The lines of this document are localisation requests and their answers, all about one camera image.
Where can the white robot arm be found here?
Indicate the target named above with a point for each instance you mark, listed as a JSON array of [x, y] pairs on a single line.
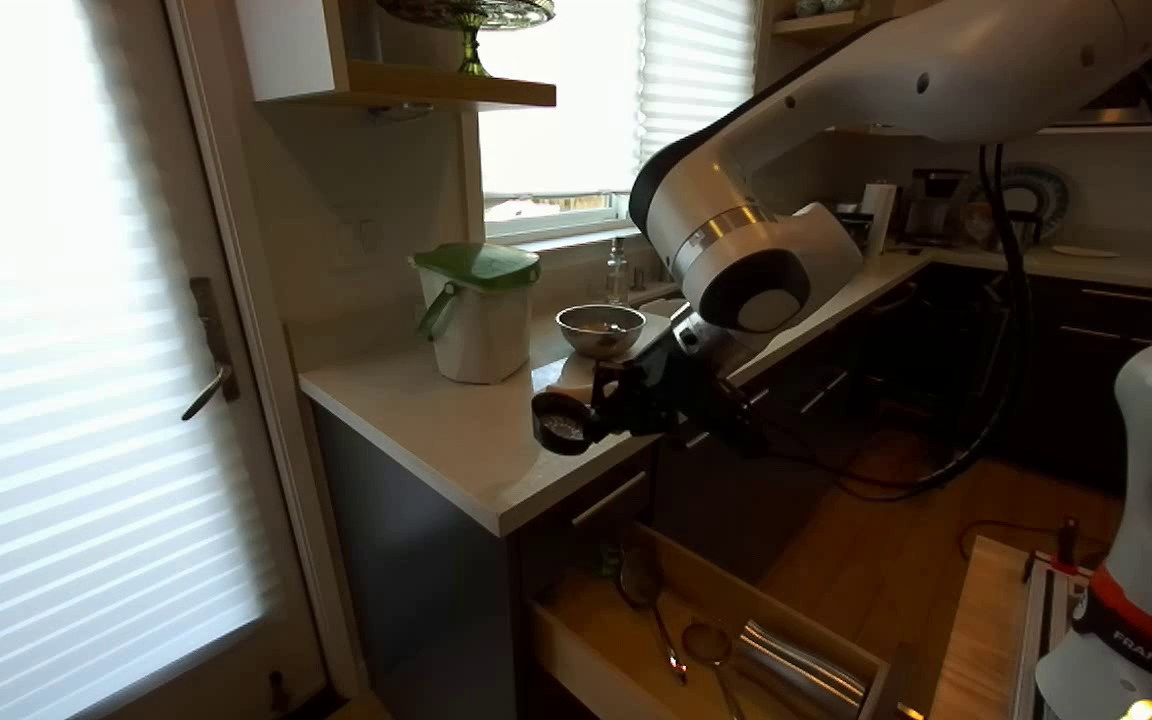
[[963, 70]]

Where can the wooden wall shelf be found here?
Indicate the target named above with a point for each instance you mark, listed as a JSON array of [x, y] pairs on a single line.
[[386, 55]]

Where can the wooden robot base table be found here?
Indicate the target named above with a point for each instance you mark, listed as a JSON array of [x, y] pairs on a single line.
[[998, 635]]

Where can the open wooden drawer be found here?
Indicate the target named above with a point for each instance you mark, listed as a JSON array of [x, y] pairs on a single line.
[[606, 655]]

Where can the white bin green lid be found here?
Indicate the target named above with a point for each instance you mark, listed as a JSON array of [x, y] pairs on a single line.
[[477, 311]]

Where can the clear soap dispenser bottle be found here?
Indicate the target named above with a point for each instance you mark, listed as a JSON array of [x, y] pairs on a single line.
[[617, 272]]

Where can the small black bowl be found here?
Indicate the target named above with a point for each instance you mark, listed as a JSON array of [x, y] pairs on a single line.
[[563, 421]]

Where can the dark lower kitchen cabinets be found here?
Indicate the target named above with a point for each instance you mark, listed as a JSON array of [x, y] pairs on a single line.
[[453, 518]]

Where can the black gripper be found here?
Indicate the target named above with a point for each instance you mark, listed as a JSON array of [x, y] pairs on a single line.
[[674, 382]]

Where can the shiny metal cylinder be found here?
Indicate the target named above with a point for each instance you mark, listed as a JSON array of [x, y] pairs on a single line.
[[792, 664]]

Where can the metal mesh strainer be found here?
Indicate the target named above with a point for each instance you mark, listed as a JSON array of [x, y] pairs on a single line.
[[638, 577]]

